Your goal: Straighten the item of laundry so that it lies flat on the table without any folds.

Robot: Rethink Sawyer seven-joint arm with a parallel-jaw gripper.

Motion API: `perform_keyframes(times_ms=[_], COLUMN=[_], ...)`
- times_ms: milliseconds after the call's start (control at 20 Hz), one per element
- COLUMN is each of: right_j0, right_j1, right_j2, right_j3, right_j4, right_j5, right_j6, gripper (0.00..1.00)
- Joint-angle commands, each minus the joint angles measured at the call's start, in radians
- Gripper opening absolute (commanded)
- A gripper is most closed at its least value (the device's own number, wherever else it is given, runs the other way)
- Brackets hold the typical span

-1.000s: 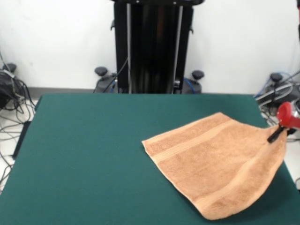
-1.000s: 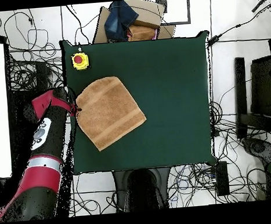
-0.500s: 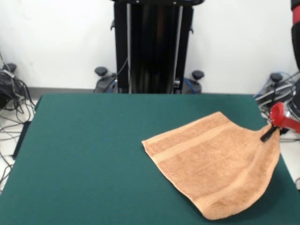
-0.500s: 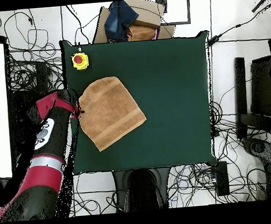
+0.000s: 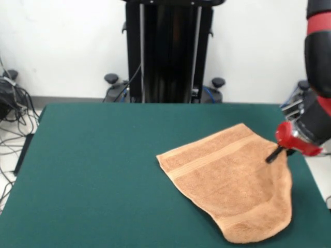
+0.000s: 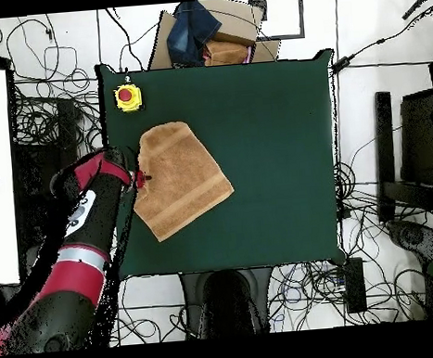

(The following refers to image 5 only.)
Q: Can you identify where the long blue cable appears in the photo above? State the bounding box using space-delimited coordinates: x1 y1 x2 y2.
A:
280 82 310 109

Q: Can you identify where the tan terry towel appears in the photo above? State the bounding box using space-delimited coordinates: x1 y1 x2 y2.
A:
156 122 293 244

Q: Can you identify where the dark green tablecloth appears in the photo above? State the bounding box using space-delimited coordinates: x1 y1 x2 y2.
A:
0 102 331 248

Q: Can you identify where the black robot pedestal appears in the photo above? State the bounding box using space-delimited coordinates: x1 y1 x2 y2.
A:
103 0 226 104

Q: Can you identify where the curved blue cable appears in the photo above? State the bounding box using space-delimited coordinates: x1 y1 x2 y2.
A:
203 86 220 103

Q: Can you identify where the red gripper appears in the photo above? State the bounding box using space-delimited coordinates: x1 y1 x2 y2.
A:
265 121 324 164

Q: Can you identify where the dark stand base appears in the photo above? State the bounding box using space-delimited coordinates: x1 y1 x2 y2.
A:
0 77 17 121

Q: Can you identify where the black pedestal cable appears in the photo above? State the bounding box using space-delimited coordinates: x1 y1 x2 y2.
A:
113 63 143 103

